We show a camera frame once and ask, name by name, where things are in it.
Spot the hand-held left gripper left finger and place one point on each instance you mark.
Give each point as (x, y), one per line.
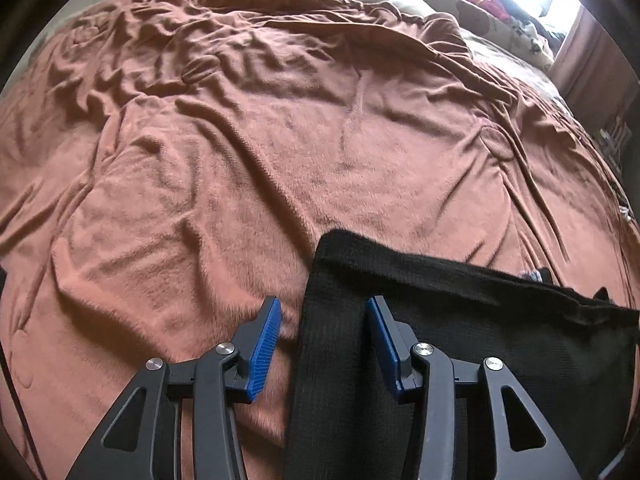
(262, 355)

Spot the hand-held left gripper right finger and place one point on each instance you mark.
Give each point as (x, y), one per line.
(384, 355)

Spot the black shorts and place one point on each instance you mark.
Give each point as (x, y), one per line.
(500, 350)

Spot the brown blanket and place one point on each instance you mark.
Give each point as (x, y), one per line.
(250, 160)

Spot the pink curtain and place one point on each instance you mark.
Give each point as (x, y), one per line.
(595, 60)

